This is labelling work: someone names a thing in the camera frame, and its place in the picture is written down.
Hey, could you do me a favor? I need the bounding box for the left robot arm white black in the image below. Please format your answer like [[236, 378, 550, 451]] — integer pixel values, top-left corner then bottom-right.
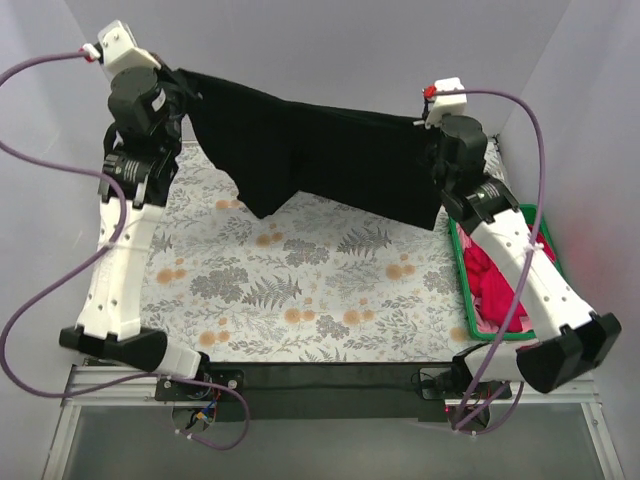
[[59, 67, 213, 400]]

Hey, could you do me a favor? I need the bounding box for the floral table mat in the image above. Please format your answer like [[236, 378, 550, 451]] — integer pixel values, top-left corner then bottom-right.
[[141, 142, 472, 362]]

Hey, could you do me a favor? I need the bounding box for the black t shirt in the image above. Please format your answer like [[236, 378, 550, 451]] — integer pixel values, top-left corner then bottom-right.
[[178, 70, 441, 230]]

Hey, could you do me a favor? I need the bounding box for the red t shirt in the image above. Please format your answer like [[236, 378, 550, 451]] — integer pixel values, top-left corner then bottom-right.
[[462, 242, 559, 336]]

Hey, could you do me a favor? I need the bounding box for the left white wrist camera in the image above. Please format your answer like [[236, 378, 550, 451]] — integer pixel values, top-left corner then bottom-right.
[[81, 20, 161, 78]]

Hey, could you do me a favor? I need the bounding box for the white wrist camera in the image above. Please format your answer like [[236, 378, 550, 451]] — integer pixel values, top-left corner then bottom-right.
[[81, 20, 161, 78], [413, 77, 467, 129]]

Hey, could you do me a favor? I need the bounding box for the aluminium frame rail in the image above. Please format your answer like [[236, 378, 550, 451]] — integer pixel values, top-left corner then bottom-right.
[[62, 364, 166, 406]]

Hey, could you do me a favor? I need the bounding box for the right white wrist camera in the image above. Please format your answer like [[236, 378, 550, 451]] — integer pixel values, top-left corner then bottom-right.
[[413, 77, 467, 129]]

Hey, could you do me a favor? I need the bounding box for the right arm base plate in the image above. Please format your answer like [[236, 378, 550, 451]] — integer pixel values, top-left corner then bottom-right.
[[410, 366, 502, 406]]

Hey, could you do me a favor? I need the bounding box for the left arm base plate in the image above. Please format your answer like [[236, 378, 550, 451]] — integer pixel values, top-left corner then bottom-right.
[[154, 368, 245, 406]]

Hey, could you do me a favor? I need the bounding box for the green plastic bin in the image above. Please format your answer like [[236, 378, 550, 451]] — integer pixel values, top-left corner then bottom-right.
[[448, 204, 564, 341]]

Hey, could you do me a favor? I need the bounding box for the pink t shirt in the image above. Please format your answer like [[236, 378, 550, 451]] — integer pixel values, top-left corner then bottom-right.
[[457, 224, 536, 335]]

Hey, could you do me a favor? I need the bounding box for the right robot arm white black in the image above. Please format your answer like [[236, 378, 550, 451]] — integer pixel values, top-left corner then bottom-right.
[[429, 114, 621, 398]]

